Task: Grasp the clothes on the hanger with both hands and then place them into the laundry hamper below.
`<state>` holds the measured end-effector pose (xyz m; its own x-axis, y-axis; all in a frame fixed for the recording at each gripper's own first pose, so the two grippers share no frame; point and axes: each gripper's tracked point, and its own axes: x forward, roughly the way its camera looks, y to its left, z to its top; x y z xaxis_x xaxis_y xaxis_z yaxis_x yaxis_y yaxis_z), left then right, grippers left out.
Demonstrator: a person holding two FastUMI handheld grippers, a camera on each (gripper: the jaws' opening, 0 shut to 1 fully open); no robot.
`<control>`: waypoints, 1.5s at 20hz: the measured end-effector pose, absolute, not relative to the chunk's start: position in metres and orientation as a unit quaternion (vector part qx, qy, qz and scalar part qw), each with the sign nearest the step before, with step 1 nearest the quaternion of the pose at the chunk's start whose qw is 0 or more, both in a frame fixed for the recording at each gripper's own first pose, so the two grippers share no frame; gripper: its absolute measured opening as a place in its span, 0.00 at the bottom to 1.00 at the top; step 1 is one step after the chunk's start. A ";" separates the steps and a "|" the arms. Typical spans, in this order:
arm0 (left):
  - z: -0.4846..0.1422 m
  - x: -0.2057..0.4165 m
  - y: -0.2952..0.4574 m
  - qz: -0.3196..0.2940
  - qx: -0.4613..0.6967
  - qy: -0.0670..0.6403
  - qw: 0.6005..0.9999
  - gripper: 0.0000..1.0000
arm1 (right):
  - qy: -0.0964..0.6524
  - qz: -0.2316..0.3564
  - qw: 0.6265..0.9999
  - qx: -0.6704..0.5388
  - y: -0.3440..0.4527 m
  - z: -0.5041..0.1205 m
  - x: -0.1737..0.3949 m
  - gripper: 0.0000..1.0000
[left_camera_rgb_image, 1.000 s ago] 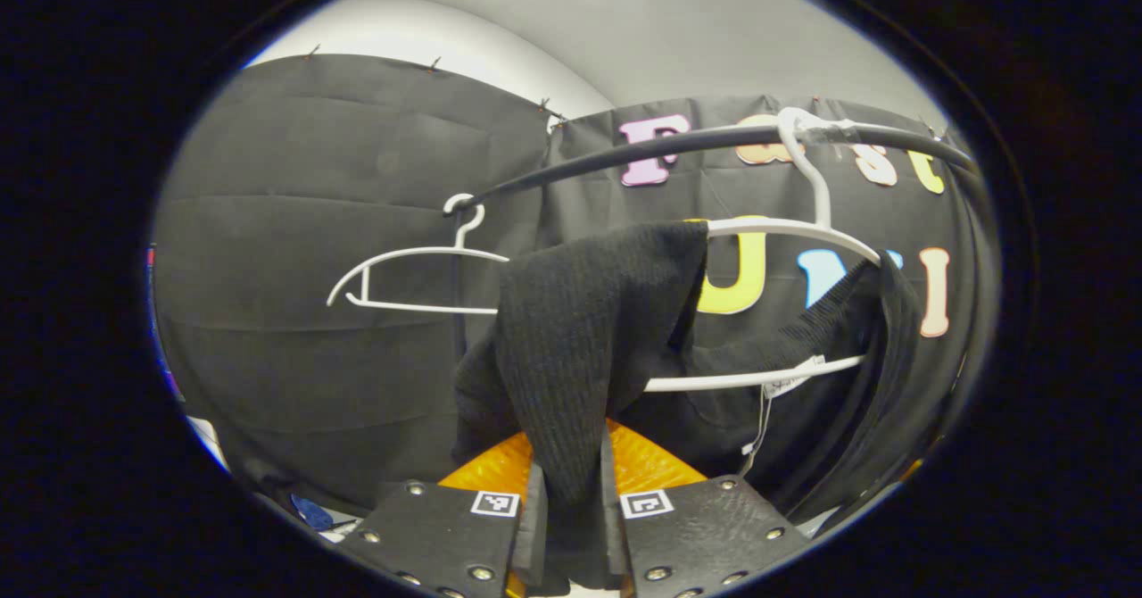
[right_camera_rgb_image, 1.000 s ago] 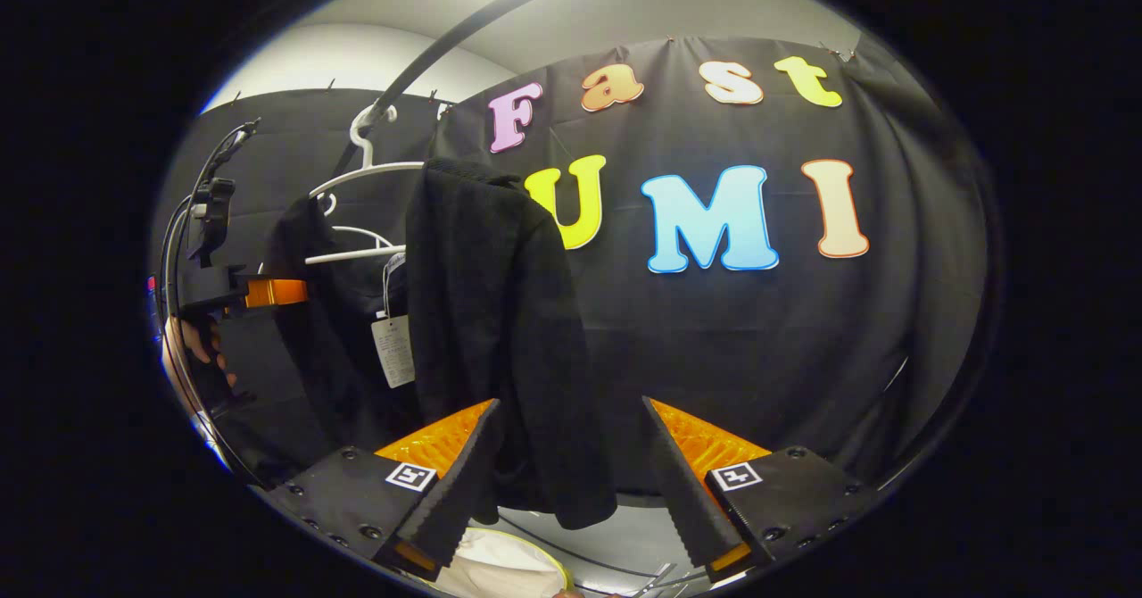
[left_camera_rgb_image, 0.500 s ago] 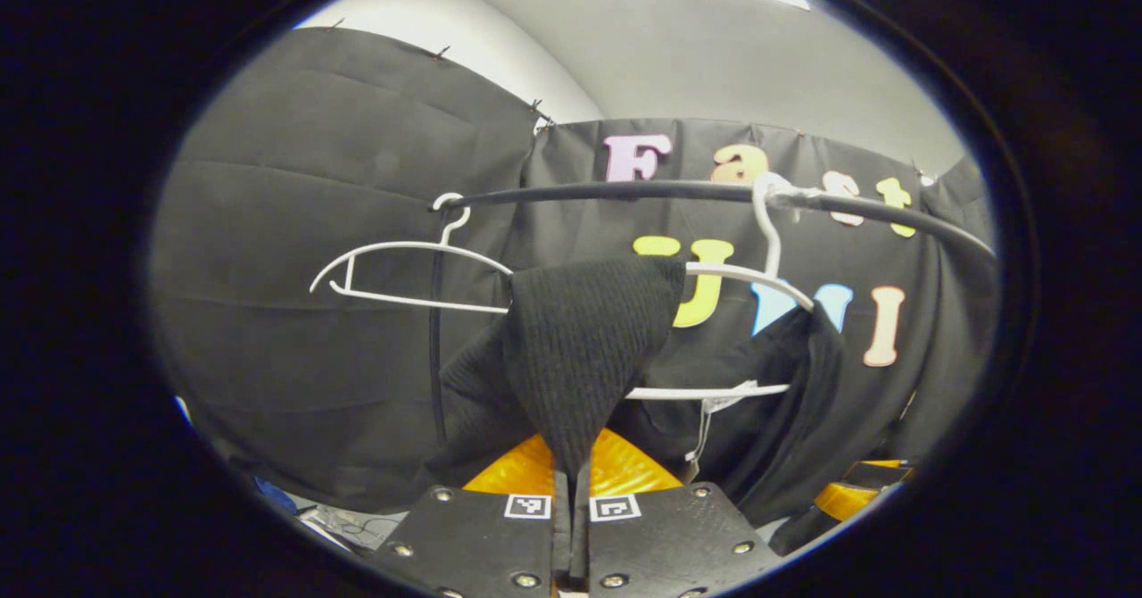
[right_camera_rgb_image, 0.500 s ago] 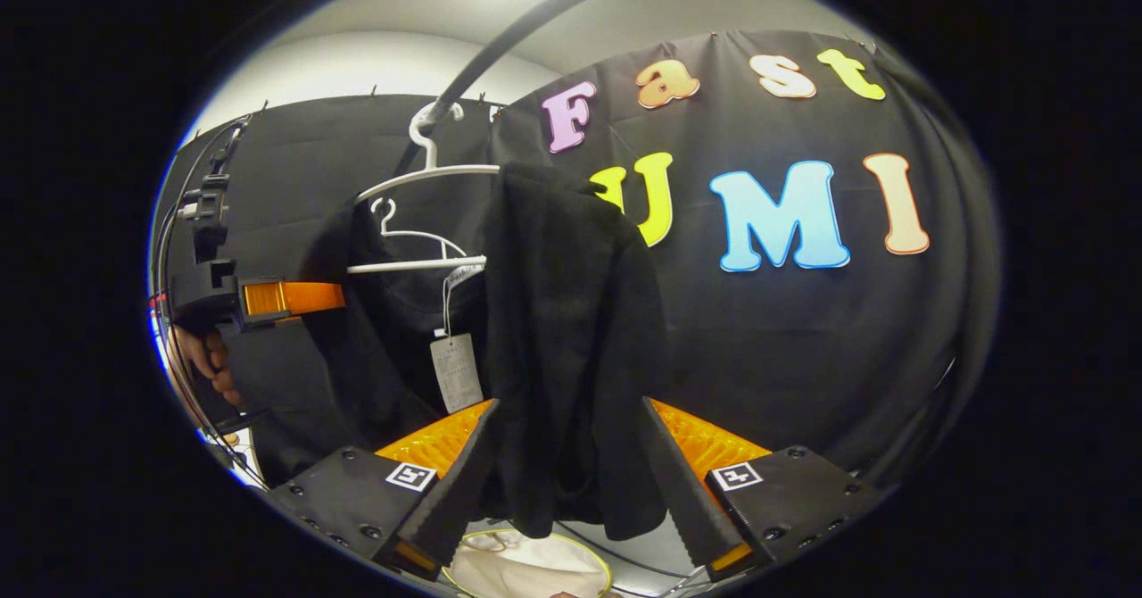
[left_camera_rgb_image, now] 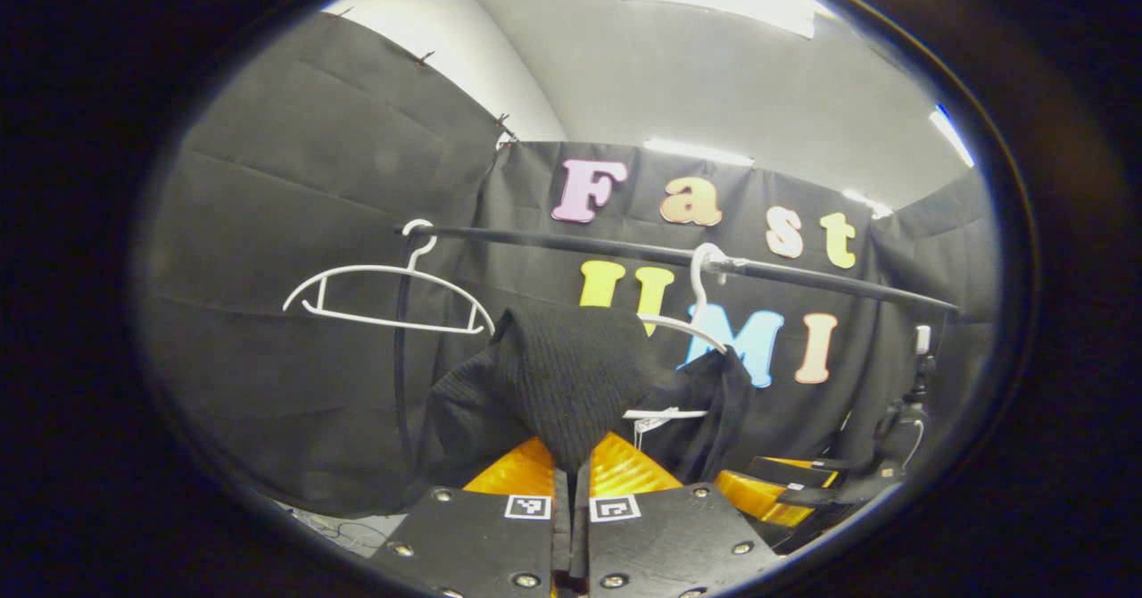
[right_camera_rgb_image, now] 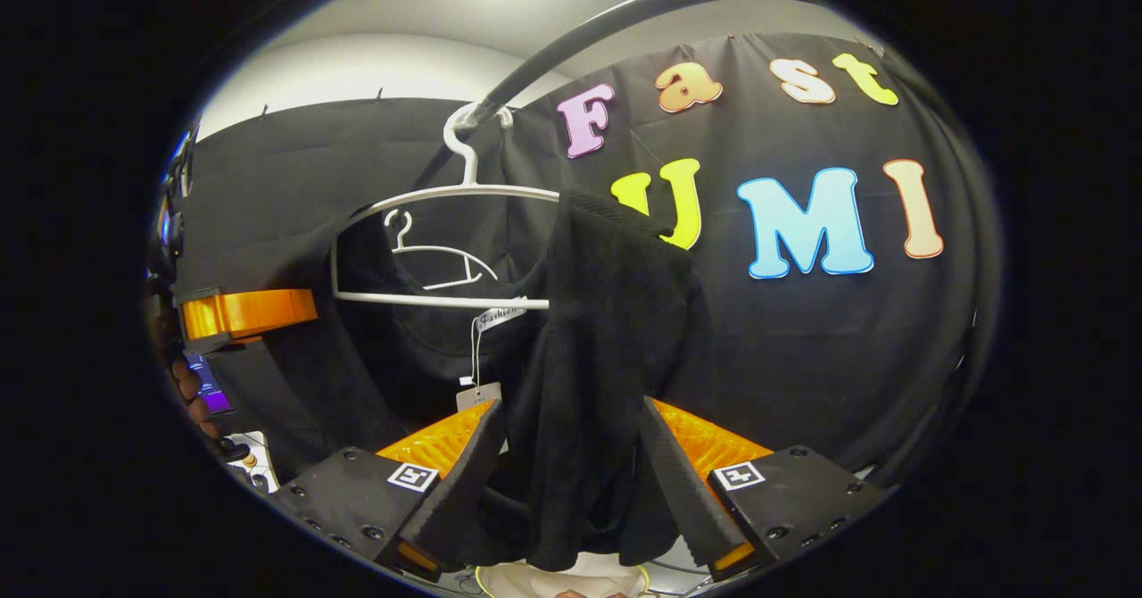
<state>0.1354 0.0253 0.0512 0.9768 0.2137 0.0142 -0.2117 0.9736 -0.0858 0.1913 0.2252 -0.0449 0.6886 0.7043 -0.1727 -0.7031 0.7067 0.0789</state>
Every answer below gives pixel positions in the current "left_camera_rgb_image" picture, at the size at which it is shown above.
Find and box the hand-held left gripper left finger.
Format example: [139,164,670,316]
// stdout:
[368,436,574,598]

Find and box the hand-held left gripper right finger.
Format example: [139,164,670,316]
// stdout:
[574,431,786,598]

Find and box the black knit garment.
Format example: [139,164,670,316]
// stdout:
[419,303,759,492]

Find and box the white plastic hanger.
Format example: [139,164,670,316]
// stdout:
[620,243,731,422]
[283,219,496,337]

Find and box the black metal clothes rack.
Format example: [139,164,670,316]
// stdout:
[393,223,963,469]

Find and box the small ceiling light panel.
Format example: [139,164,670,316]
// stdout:
[928,105,975,168]

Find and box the black backdrop cloth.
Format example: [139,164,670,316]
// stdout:
[134,13,1005,519]

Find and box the thin black cable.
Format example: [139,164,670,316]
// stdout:
[299,509,398,556]

